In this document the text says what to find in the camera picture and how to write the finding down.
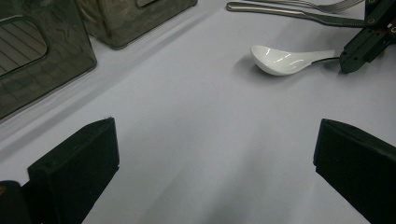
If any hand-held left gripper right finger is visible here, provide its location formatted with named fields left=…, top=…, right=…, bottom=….
left=312, top=118, right=396, bottom=224

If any white table cover sheet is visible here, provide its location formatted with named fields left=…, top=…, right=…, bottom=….
left=0, top=0, right=396, bottom=224

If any brown mesh storage basket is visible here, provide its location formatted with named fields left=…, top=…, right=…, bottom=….
left=76, top=0, right=199, bottom=50
left=0, top=0, right=98, bottom=121

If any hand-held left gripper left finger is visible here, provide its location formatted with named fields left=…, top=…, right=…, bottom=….
left=27, top=117, right=120, bottom=224

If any white ceramic spoon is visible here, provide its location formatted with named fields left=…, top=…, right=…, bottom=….
left=250, top=44, right=342, bottom=77

